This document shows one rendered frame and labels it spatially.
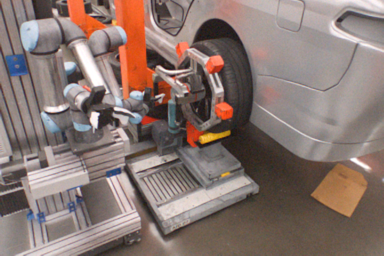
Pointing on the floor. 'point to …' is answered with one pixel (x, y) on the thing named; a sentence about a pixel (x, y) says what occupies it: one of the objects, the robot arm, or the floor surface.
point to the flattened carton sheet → (341, 190)
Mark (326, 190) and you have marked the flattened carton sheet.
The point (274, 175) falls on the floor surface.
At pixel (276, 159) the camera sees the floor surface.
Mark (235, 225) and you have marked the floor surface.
